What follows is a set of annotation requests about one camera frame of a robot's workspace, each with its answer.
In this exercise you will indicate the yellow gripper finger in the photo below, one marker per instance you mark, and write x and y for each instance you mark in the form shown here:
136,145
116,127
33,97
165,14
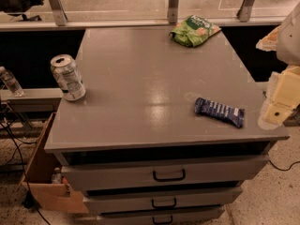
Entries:
269,43
282,98

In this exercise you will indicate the blue rxbar blueberry wrapper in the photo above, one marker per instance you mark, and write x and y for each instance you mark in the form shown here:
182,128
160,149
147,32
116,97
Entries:
219,111

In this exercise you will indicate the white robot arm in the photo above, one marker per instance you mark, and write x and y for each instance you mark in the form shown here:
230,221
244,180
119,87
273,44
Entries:
288,48

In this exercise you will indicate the green rice chip bag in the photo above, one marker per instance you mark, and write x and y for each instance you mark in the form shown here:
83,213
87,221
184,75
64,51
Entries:
193,31

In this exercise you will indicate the grey drawer cabinet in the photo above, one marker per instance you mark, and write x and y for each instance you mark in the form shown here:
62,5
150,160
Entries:
141,89

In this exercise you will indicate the middle grey drawer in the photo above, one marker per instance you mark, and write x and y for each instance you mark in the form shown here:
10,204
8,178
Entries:
158,200

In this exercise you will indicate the grey drawer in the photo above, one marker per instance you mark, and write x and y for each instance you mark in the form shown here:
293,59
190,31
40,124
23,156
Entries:
161,217
163,172
158,200

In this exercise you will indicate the bottom grey drawer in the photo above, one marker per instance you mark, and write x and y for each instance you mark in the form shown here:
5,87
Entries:
161,217

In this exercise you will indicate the white green soda can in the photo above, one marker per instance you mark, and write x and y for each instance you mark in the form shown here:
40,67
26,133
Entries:
67,75

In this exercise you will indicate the top grey drawer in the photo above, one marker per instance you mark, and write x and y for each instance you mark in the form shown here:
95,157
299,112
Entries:
163,172

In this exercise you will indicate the small bottle in box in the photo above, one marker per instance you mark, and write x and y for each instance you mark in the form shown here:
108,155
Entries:
57,176

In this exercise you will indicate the brown cardboard box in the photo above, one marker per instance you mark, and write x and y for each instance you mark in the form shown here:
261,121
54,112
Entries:
38,176

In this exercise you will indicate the clear plastic water bottle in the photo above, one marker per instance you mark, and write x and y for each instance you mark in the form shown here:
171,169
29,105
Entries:
10,82

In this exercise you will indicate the metal window railing frame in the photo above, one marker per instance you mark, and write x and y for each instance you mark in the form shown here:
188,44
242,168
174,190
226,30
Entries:
97,13

